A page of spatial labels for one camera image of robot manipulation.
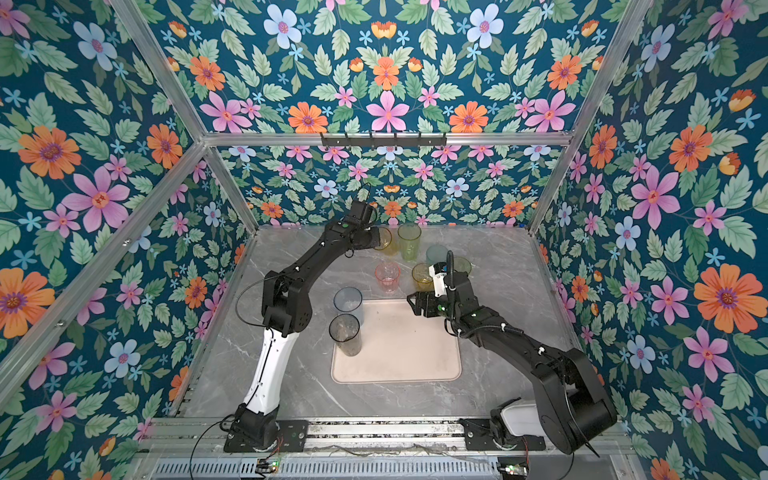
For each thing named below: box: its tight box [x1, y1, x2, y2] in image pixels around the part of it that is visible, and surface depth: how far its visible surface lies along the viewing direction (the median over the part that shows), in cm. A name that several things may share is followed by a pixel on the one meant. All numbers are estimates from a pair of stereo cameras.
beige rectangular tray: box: [331, 299, 462, 383], surface depth 89 cm
